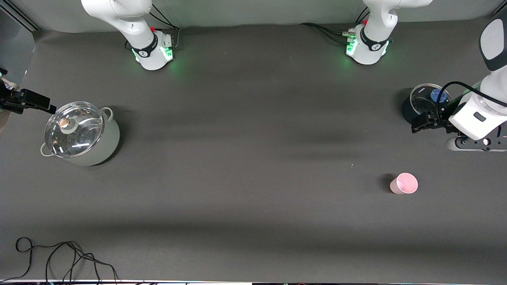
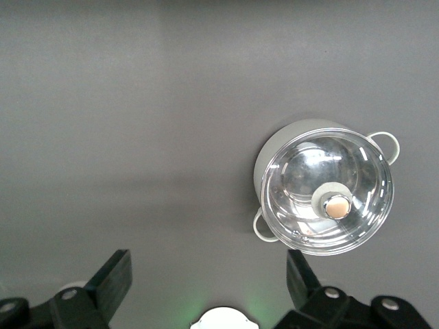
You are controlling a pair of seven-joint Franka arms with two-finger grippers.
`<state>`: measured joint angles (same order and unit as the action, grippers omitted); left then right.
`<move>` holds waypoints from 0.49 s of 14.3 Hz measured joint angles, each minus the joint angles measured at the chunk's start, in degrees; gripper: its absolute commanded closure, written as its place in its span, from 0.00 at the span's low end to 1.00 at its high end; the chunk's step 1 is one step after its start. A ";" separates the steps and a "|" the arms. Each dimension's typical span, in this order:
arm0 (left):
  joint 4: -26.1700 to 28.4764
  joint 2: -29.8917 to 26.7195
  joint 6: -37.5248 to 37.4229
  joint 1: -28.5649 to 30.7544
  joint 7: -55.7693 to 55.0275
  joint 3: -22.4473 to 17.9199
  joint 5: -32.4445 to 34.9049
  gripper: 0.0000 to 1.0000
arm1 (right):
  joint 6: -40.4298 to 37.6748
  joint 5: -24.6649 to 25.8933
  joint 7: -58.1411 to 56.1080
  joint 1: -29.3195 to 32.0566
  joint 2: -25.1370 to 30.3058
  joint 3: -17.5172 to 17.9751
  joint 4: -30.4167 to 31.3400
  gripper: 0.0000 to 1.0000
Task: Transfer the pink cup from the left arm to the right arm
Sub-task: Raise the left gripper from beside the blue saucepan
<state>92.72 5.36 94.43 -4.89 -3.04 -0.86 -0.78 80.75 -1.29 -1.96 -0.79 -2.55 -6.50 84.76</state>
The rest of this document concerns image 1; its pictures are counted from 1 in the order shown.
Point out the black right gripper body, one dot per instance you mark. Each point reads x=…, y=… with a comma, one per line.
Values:
x=16, y=100

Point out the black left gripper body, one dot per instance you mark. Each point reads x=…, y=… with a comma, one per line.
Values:
x=442, y=118

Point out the pink plastic cup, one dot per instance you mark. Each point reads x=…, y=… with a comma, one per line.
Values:
x=406, y=184

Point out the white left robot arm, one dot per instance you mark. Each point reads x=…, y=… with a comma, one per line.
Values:
x=372, y=43

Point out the dark blue saucepan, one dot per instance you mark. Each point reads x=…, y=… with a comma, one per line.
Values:
x=408, y=113

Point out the beige rounded object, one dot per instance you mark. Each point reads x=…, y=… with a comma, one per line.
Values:
x=8, y=84

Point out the glass saucepan lid blue knob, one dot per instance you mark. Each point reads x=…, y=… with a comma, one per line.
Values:
x=422, y=99

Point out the glass pot lid beige knob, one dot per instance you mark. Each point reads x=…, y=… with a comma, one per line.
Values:
x=81, y=136

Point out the grey-green cooking pot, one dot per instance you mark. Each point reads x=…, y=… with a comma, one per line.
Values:
x=107, y=143

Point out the dark grey table cover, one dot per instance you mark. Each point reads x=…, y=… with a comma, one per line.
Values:
x=253, y=198

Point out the black aluminium frame rail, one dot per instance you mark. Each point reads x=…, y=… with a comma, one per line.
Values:
x=20, y=19
x=501, y=14

